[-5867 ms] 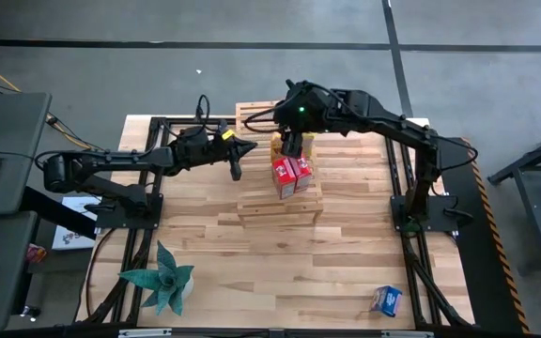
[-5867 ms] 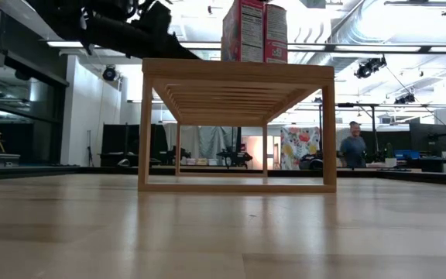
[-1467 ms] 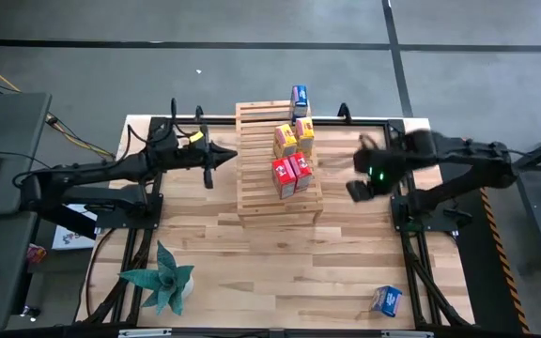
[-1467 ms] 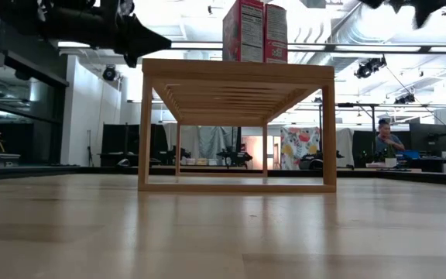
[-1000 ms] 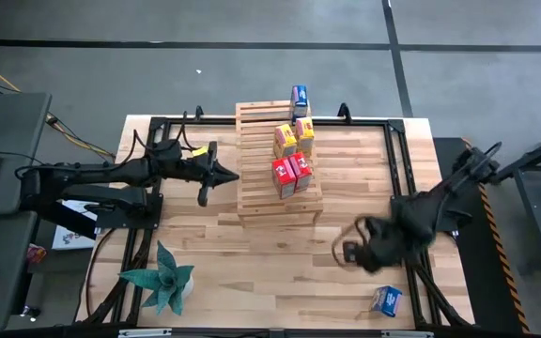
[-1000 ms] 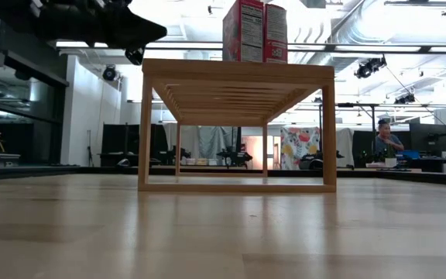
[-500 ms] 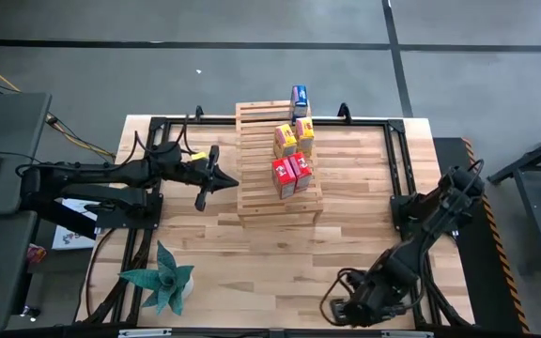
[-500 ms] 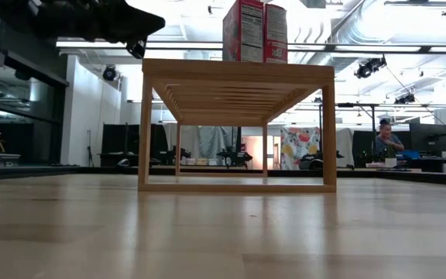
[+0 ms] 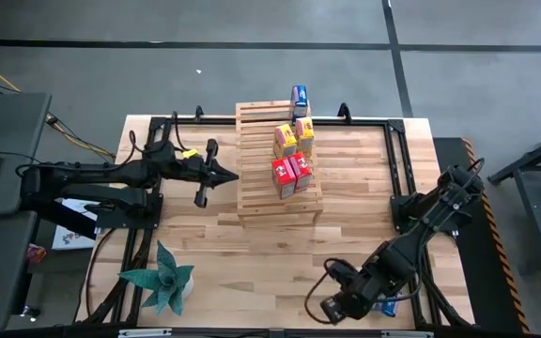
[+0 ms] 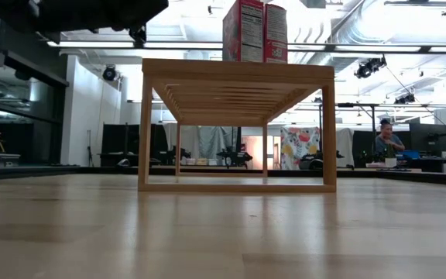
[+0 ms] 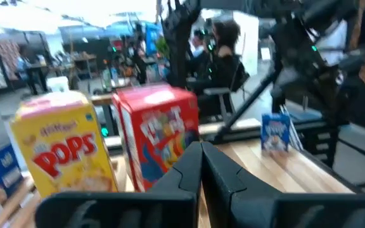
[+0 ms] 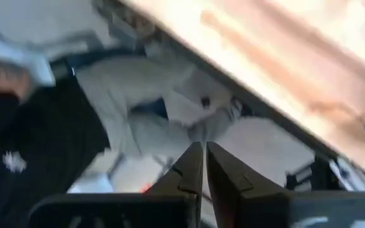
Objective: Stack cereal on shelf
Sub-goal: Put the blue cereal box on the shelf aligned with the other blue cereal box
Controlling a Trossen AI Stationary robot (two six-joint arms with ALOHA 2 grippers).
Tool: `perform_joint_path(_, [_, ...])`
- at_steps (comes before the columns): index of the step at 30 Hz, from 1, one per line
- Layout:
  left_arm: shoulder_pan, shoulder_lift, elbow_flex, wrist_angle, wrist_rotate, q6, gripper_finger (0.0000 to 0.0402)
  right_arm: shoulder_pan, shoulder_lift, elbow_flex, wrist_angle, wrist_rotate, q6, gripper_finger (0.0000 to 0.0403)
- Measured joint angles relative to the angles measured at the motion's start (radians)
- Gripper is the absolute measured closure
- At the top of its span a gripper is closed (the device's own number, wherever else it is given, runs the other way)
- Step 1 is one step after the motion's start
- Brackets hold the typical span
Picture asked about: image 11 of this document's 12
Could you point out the person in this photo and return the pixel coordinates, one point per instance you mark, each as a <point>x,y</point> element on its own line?
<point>227,63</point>
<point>198,47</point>
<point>27,66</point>

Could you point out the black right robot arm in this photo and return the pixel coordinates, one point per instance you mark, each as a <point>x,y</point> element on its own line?
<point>299,54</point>

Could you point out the grey office chair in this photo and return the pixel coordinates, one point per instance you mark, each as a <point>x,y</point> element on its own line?
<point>215,92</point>

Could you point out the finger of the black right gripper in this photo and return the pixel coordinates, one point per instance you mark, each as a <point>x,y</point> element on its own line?
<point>179,63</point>

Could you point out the red Froot Loops cereal box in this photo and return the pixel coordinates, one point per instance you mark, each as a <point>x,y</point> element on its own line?
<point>163,133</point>

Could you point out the yellow Corn Pops cereal box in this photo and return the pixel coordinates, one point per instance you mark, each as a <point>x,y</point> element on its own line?
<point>62,149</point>

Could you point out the black aluminium frame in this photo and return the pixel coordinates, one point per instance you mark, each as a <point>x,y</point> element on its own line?
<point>249,104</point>

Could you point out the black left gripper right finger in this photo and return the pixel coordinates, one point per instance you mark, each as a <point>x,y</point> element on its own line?
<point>227,187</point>

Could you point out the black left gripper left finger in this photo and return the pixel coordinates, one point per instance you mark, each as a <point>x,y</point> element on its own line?
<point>179,183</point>

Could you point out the white board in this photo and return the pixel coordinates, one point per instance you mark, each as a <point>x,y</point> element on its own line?
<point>247,41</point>

